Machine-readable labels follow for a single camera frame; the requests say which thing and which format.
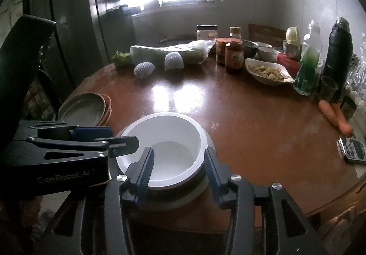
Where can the pink plate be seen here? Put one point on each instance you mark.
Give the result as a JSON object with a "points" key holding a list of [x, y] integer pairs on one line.
{"points": [[108, 110]]}

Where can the red sauce jar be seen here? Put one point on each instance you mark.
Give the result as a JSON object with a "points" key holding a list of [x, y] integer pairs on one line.
{"points": [[234, 57], [220, 53]]}

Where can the clear plastic wrap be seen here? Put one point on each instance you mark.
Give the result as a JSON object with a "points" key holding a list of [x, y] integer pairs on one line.
{"points": [[357, 69]]}

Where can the fruit in white foam net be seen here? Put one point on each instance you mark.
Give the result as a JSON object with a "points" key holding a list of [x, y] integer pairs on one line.
{"points": [[173, 62], [144, 71]]}

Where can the red box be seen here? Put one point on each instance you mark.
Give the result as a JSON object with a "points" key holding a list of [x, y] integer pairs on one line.
{"points": [[287, 64]]}

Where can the small spice bottle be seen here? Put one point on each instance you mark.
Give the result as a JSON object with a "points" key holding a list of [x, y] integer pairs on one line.
{"points": [[235, 32]]}

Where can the glass cup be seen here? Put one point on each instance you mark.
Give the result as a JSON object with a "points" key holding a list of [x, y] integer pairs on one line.
{"points": [[328, 89]]}

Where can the dark refrigerator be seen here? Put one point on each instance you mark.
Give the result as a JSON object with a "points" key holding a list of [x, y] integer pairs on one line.
{"points": [[68, 29]]}

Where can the yellow cup in steel cup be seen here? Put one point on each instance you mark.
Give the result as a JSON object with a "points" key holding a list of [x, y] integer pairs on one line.
{"points": [[292, 41]]}

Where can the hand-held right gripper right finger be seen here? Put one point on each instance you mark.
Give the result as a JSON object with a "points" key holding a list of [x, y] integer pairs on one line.
{"points": [[213, 175]]}

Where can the wooden chair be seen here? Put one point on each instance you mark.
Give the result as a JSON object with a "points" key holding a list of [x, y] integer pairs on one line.
{"points": [[266, 34]]}

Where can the white ceramic bowl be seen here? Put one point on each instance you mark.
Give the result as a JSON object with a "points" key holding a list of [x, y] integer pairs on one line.
{"points": [[268, 54]]}

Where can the black thermos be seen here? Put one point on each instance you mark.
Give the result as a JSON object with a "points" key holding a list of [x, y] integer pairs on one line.
{"points": [[338, 54]]}

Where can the large steel bowl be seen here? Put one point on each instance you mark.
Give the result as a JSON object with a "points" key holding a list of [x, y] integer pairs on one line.
{"points": [[183, 197]]}

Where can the white dish of food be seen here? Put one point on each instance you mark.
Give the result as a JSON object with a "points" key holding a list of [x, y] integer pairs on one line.
{"points": [[268, 72]]}

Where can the green lettuce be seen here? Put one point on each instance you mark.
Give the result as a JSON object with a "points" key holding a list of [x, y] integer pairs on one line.
{"points": [[122, 59]]}

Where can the small steel bowl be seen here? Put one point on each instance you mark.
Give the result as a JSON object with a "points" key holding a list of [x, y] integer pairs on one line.
{"points": [[251, 48]]}

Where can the white paper bowl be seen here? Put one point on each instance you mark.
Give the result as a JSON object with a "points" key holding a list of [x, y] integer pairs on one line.
{"points": [[177, 140]]}

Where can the black-lidded glass jar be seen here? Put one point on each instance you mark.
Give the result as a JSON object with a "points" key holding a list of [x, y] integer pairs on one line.
{"points": [[206, 33]]}

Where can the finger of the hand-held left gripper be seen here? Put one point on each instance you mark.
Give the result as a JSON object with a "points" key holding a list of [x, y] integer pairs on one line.
{"points": [[123, 144], [91, 132]]}

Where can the green liquid plastic bottle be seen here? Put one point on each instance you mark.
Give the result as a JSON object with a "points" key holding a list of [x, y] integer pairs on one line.
{"points": [[307, 69]]}

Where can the round steel plate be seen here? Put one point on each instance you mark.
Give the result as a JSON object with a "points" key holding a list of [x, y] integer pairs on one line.
{"points": [[81, 110]]}

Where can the napa cabbage in plastic bag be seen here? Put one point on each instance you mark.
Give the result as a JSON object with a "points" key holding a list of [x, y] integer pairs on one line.
{"points": [[171, 53]]}

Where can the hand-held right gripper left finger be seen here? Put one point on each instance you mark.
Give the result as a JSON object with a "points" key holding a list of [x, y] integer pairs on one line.
{"points": [[144, 175]]}

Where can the small metal cup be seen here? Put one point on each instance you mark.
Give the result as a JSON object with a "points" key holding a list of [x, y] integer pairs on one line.
{"points": [[349, 107]]}

